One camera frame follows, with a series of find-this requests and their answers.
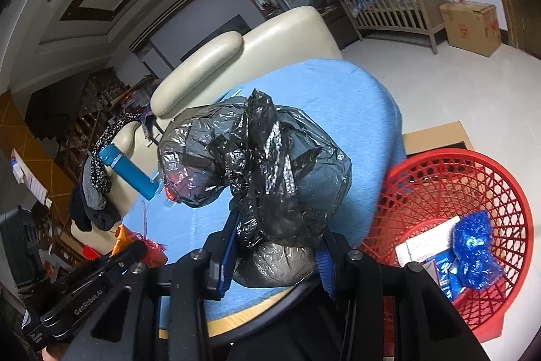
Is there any wall television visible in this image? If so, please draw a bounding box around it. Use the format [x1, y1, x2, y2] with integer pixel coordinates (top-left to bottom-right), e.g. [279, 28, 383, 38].
[180, 14, 250, 61]

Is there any white paper box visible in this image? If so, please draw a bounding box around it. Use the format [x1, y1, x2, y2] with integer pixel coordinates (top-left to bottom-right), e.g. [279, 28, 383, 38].
[395, 215, 461, 264]

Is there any flat cardboard sheet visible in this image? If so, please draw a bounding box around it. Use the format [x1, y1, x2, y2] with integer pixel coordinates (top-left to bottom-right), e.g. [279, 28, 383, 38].
[401, 122, 476, 156]

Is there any brown cardboard box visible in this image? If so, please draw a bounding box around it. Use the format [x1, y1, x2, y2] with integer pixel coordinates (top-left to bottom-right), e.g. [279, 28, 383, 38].
[439, 1, 502, 57]

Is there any blue plastic bag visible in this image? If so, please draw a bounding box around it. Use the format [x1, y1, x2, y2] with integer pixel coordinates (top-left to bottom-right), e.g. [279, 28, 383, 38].
[451, 211, 503, 290]

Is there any black box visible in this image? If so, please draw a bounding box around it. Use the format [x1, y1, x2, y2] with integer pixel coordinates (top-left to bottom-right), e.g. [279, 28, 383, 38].
[0, 206, 43, 286]

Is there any cream leather sofa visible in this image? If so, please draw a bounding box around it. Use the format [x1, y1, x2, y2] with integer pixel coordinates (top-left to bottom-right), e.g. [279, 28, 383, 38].
[70, 6, 343, 256]

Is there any blue thermos bottle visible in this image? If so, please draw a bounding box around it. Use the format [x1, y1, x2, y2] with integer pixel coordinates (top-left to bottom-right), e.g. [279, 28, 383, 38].
[98, 144, 161, 201]

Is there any grey knitted cloth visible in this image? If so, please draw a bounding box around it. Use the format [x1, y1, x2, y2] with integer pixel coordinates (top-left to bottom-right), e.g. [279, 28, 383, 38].
[80, 162, 110, 211]

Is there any wooden baby crib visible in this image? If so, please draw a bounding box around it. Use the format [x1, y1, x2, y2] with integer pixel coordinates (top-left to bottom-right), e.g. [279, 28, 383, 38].
[315, 0, 451, 55]

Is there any white wall poster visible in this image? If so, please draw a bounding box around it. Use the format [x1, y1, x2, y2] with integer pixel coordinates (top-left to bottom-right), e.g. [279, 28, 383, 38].
[8, 147, 47, 201]

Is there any cluttered wooden shelf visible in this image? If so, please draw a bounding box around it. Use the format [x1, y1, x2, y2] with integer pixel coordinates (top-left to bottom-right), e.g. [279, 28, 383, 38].
[55, 67, 157, 260]

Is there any red plastic basket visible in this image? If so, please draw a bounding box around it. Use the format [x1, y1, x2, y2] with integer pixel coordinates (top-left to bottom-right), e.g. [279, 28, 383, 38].
[359, 148, 534, 347]

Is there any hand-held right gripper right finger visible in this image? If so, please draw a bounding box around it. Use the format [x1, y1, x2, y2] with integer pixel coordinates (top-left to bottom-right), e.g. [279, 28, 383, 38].
[315, 231, 491, 361]

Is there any black floral cloth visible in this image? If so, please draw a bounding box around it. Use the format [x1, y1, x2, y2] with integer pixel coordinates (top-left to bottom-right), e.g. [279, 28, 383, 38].
[91, 111, 146, 193]

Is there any blue printed packet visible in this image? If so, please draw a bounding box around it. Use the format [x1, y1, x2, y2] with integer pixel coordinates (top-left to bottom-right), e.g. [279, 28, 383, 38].
[431, 255, 466, 300]

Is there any orange snack packet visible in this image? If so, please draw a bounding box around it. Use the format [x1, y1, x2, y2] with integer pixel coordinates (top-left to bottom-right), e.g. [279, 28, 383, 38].
[111, 225, 146, 258]

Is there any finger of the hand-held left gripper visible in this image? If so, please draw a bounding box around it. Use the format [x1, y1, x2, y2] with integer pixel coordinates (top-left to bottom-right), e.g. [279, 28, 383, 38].
[99, 240, 149, 273]

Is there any black jacket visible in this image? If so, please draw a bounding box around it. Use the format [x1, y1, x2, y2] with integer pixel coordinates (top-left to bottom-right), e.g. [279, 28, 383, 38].
[70, 183, 123, 232]

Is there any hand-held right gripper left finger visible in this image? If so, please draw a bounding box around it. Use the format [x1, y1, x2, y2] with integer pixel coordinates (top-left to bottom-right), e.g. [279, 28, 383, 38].
[63, 211, 241, 361]

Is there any black plastic bag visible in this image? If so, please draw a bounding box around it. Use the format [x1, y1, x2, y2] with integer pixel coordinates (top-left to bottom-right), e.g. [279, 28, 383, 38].
[157, 88, 352, 288]

